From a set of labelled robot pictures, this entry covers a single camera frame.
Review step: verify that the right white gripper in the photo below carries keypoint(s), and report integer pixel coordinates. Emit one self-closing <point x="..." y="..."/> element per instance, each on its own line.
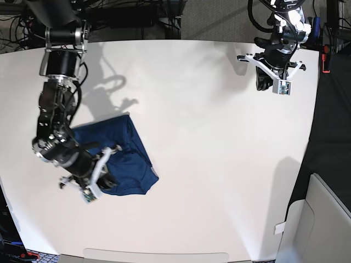
<point x="91" y="171"/>

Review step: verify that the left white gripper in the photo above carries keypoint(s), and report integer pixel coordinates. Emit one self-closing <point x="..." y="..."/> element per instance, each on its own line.
<point x="268" y="72"/>

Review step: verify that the blue long-sleeve T-shirt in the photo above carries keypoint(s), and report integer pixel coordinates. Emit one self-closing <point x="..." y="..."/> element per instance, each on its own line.
<point x="130" y="166"/>

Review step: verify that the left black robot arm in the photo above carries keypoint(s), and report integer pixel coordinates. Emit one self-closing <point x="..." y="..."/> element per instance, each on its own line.
<point x="288" y="31"/>

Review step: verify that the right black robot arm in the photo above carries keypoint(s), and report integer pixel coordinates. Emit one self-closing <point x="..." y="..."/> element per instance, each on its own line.
<point x="66" y="39"/>

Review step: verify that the orange clamp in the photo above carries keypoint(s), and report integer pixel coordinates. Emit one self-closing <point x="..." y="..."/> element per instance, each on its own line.
<point x="325" y="58"/>

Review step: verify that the beige plastic bin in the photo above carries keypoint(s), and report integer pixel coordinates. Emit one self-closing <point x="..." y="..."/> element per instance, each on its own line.
<point x="317" y="228"/>

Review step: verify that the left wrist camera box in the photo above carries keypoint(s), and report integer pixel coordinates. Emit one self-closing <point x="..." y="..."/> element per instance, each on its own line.
<point x="282" y="87"/>

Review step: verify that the blue handled tool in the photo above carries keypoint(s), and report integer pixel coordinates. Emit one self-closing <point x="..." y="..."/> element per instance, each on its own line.
<point x="316" y="29"/>

